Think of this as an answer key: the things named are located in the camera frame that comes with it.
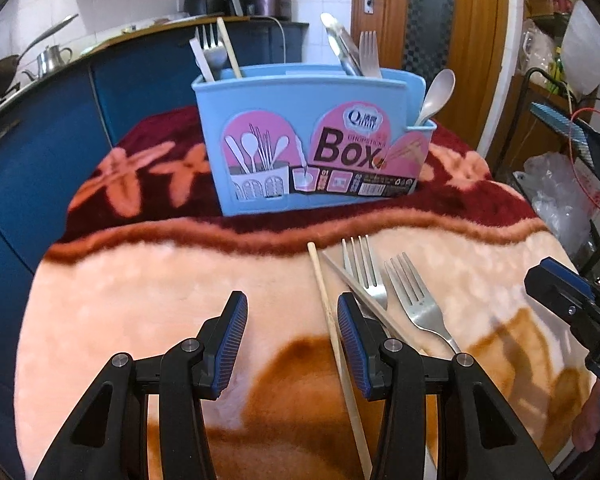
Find pink and maroon floral blanket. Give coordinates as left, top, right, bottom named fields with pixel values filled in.
left=12, top=105, right=598, bottom=480

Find black wok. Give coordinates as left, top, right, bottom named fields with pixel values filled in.
left=0, top=14, right=80, bottom=111

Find blue patterned cloth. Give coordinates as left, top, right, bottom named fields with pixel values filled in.
left=530, top=101, right=600, bottom=151

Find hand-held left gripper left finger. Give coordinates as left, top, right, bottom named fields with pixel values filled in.
left=32, top=290, right=249, bottom=480

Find rice cooker pot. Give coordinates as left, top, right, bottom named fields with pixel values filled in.
left=240, top=0, right=293, bottom=20

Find white plastic bag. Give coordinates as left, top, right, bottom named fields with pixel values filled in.
left=562, top=0, right=600, bottom=96

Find person's right hand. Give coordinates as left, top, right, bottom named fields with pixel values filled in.
left=572, top=380, right=600, bottom=454

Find red wire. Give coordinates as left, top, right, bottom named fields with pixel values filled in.
left=567, top=105, right=600, bottom=216

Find steel kettle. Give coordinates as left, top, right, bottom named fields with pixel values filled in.
left=22, top=45, right=73, bottom=80

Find blue base cabinets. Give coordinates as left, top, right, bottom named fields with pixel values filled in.
left=0, top=15, right=311, bottom=286

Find steel fork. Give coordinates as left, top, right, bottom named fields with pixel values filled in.
left=196, top=22, right=229, bottom=81
left=341, top=235, right=388, bottom=311
left=382, top=252, right=462, bottom=356
left=358, top=31, right=382, bottom=79

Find clear plastic bag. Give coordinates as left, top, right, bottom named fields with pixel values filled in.
left=512, top=152, right=593, bottom=256

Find white chopstick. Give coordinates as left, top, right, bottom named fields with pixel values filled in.
left=321, top=253, right=428, bottom=356
left=189, top=37, right=216, bottom=82

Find wooden door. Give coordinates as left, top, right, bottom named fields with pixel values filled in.
left=351, top=0, right=511, bottom=156

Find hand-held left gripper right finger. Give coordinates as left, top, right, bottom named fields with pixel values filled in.
left=336, top=292, right=553, bottom=480

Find black wire rack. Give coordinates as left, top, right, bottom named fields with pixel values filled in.
left=517, top=67, right=600, bottom=286

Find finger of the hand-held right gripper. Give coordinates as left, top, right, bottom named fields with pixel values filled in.
left=540, top=257, right=597, bottom=293
left=525, top=266, right=598, bottom=332

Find wooden chopstick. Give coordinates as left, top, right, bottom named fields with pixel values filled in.
left=307, top=241, right=373, bottom=480
left=216, top=17, right=243, bottom=79

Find pale plastic spoon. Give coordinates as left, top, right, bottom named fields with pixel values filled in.
left=412, top=69, right=457, bottom=127

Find light blue utensil box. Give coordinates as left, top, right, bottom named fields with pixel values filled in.
left=191, top=61, right=438, bottom=217

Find white power cable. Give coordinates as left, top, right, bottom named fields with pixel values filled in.
left=272, top=16, right=287, bottom=66

